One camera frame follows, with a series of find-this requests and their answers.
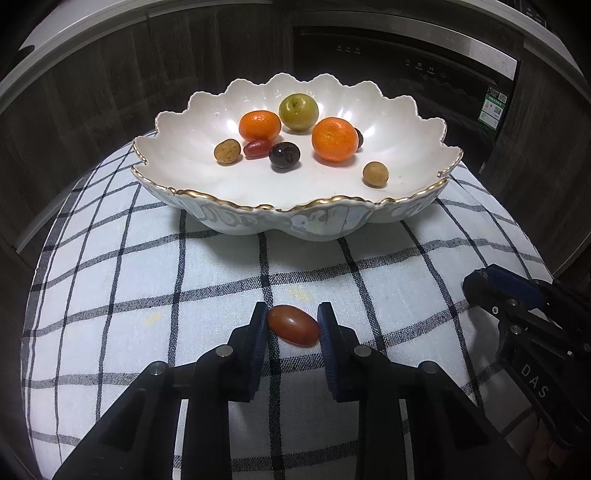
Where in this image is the red grape tomato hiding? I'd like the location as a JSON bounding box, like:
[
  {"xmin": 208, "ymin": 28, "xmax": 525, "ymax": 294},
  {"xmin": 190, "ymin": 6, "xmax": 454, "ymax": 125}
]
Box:
[
  {"xmin": 243, "ymin": 139, "xmax": 273, "ymax": 159},
  {"xmin": 266, "ymin": 305, "xmax": 320, "ymax": 348}
]

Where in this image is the small tan longan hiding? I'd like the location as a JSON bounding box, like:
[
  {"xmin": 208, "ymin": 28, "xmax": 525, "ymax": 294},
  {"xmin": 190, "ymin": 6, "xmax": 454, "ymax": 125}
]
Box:
[{"xmin": 362, "ymin": 161, "xmax": 390, "ymax": 188}]

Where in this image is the large orange mandarin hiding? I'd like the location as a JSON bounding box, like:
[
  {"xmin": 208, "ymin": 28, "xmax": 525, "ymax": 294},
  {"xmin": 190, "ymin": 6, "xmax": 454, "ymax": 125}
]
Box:
[{"xmin": 311, "ymin": 117, "xmax": 359, "ymax": 163}]

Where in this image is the small orange mandarin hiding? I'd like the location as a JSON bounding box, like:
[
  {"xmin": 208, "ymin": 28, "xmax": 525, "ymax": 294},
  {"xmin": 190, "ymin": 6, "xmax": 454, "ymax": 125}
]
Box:
[{"xmin": 238, "ymin": 110, "xmax": 281, "ymax": 142}]

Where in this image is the green yellow apple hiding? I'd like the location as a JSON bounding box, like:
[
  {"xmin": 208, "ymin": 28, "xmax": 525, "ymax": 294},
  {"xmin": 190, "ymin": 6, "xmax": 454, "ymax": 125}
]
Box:
[{"xmin": 279, "ymin": 93, "xmax": 320, "ymax": 132}]

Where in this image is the black white checkered cloth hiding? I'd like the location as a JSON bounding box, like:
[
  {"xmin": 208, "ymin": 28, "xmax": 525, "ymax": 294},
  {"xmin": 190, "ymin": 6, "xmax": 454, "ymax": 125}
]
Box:
[{"xmin": 23, "ymin": 148, "xmax": 549, "ymax": 479}]

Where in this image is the green white energy label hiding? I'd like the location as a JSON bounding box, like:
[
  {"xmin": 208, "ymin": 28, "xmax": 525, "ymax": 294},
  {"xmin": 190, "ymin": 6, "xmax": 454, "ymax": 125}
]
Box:
[{"xmin": 478, "ymin": 87, "xmax": 508, "ymax": 130}]

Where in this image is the white scalloped ceramic bowl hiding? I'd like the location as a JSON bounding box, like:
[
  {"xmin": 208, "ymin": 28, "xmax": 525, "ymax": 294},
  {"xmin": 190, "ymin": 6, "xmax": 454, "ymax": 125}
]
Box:
[{"xmin": 131, "ymin": 73, "xmax": 463, "ymax": 242}]

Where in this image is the black built-in oven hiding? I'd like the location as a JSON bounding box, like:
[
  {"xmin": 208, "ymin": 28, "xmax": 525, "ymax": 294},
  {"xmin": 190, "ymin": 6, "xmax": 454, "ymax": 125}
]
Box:
[{"xmin": 294, "ymin": 12, "xmax": 518, "ymax": 173}]

